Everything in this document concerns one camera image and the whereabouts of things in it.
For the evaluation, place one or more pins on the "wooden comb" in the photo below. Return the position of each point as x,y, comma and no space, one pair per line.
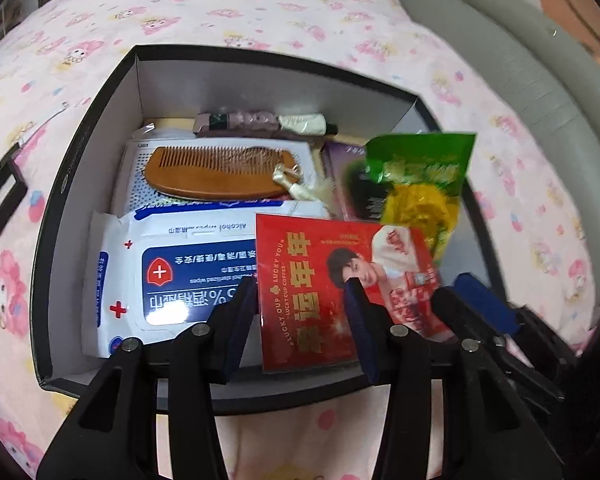
205,180

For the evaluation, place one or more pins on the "black cardboard box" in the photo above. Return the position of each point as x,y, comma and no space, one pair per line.
80,160

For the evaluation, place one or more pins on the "green snack bag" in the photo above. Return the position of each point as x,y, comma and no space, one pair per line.
415,160

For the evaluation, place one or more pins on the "pink cartoon printed blanket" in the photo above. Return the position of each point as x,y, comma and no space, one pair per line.
280,5

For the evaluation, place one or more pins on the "red coffee packet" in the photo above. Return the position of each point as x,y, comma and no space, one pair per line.
305,280

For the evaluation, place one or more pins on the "purple box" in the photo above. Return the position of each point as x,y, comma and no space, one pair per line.
350,180

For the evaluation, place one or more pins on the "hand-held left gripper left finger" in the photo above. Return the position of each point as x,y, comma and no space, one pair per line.
237,327

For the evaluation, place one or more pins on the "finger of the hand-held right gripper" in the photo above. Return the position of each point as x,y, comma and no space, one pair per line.
452,307
485,302

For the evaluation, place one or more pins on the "white wet wipes pack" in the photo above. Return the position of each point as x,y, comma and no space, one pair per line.
180,270

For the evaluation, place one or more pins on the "folded umbrella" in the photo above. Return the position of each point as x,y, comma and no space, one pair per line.
245,122

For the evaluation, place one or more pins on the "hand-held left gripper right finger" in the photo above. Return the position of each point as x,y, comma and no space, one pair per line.
357,320

